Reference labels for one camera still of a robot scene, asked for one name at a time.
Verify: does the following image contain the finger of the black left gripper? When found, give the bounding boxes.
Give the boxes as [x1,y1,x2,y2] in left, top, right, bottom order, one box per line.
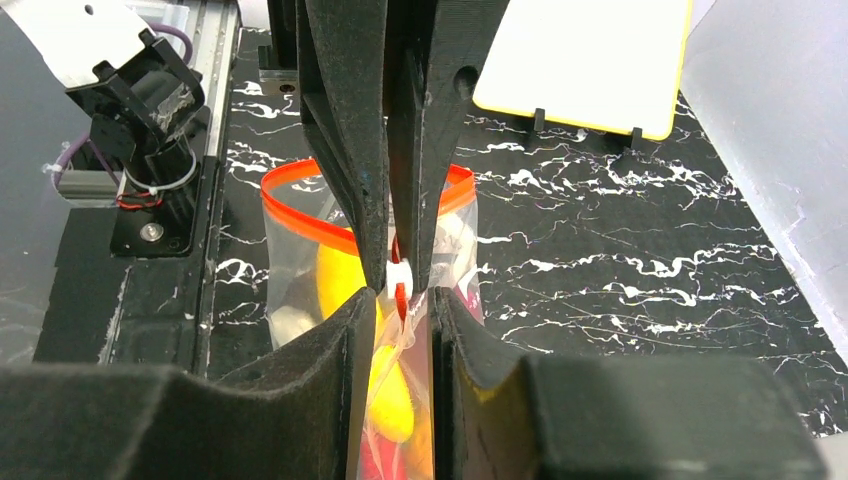
[296,1,389,291]
[387,0,508,292]

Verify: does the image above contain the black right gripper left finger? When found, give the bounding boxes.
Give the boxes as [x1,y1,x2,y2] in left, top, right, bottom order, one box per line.
[1,316,362,479]

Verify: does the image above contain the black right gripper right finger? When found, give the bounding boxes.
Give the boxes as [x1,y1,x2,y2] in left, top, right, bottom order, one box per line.
[430,287,829,479]

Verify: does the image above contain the white toy radish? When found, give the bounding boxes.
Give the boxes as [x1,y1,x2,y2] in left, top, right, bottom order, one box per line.
[267,305,318,349]

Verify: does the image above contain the yellow toy banana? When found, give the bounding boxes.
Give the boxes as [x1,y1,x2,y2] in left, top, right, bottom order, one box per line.
[315,227,415,443]

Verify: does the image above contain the clear zip bag orange zipper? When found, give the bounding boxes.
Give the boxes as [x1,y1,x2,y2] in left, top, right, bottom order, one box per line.
[259,158,485,480]

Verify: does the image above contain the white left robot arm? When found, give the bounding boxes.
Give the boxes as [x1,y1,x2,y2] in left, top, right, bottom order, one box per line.
[2,1,507,293]

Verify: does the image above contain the white dry-erase board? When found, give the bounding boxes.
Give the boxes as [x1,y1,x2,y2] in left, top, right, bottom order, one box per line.
[473,0,693,141]

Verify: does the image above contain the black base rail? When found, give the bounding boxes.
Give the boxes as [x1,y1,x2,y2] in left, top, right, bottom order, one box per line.
[33,157,224,376]

